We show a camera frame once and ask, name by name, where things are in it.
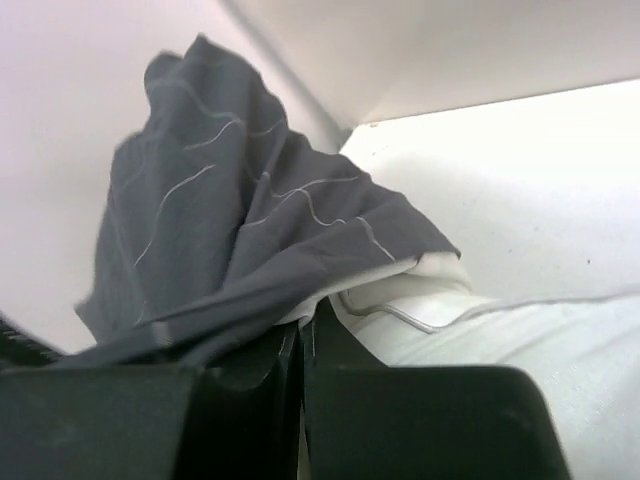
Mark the dark grey checked pillowcase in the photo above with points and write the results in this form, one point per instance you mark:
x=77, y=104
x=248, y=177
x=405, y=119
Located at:
x=221, y=222

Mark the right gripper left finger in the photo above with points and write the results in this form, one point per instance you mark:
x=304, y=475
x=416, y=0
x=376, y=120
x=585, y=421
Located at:
x=263, y=364

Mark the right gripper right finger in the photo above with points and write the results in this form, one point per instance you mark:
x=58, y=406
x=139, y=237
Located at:
x=326, y=342

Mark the white pillow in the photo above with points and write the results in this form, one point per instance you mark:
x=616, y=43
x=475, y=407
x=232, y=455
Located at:
x=582, y=351

